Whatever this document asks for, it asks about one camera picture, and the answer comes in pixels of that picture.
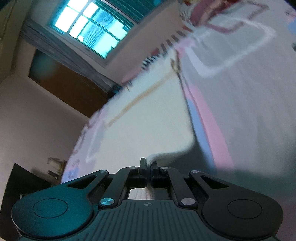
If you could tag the striped pink grey pillow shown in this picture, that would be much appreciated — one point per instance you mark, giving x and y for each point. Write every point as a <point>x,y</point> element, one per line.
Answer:
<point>197,13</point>

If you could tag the cluttered side shelf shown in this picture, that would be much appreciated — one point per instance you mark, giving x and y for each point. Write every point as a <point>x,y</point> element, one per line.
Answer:
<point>54,171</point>

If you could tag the window with teal blinds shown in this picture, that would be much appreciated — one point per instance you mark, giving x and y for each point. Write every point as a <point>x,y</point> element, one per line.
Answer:
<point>98,25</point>

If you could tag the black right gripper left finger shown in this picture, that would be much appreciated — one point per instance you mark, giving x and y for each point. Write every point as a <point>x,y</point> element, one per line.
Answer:
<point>127,179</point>

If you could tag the cream white small garment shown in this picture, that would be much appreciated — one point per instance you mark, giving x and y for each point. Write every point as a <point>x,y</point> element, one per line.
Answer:
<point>150,118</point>

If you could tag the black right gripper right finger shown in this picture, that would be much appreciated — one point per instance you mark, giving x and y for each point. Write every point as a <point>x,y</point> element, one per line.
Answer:
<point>166,183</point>

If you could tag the grey curtain left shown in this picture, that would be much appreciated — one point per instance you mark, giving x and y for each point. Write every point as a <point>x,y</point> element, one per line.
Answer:
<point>46,42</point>

